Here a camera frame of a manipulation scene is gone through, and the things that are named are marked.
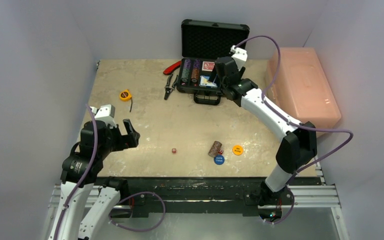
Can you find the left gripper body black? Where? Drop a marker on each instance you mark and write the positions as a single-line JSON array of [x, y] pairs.
[[118, 141]]

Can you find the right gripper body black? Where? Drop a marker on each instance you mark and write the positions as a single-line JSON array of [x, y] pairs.
[[221, 77]]

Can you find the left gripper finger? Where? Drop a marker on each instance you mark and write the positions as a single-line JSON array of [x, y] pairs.
[[132, 140], [129, 127]]

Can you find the black poker set case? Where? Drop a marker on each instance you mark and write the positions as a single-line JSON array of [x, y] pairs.
[[207, 41]]

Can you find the brown poker chip stack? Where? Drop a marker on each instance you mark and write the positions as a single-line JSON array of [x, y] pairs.
[[215, 149]]

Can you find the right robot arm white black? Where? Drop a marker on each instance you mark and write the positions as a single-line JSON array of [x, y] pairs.
[[298, 141]]

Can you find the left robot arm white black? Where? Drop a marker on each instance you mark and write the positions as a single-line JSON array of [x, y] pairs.
[[80, 171]]

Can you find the red card deck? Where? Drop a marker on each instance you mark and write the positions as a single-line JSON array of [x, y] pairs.
[[207, 66]]

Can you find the blue card deck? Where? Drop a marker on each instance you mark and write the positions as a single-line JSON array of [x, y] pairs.
[[205, 83]]

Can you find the yellow tape measure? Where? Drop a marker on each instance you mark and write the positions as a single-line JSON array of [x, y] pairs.
[[126, 96]]

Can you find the orange purple chip stack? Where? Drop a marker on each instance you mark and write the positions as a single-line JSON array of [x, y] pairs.
[[195, 71]]

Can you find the green purple chip stack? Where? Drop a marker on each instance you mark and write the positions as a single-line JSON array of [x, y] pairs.
[[185, 71]]

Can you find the black pliers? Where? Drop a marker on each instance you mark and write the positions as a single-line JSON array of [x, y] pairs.
[[170, 86]]

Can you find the pink plastic storage box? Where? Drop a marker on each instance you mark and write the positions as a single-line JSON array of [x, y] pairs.
[[300, 87]]

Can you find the orange big blind button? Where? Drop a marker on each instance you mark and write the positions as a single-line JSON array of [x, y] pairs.
[[237, 150]]

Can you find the blue small blind button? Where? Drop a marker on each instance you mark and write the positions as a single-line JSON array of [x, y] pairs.
[[219, 159]]

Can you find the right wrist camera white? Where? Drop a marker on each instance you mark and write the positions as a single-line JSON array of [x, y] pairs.
[[239, 56]]

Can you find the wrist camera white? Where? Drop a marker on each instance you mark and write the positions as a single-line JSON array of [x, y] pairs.
[[106, 114], [239, 56]]

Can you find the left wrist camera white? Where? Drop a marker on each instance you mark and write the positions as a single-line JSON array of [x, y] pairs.
[[106, 114]]

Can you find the red handled knife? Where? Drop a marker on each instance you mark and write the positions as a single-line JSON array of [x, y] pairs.
[[169, 70]]

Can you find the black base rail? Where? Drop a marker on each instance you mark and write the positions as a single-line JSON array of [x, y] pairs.
[[199, 195]]

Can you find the aluminium frame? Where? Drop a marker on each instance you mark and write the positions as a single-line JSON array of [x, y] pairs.
[[307, 192]]

